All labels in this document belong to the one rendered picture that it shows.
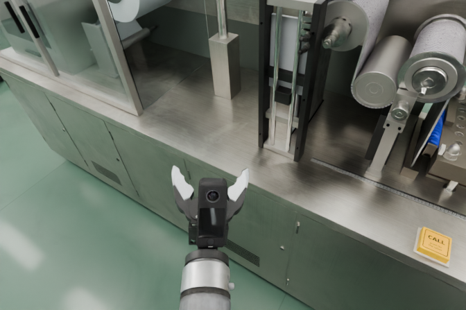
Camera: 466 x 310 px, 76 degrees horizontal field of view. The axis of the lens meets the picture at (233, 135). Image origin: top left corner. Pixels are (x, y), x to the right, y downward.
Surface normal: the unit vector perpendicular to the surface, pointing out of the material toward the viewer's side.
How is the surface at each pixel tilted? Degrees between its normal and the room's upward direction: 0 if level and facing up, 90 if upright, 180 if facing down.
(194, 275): 19
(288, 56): 90
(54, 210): 0
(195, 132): 0
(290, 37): 90
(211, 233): 62
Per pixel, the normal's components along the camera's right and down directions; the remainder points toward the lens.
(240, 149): -0.05, -0.73
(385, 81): -0.54, 0.60
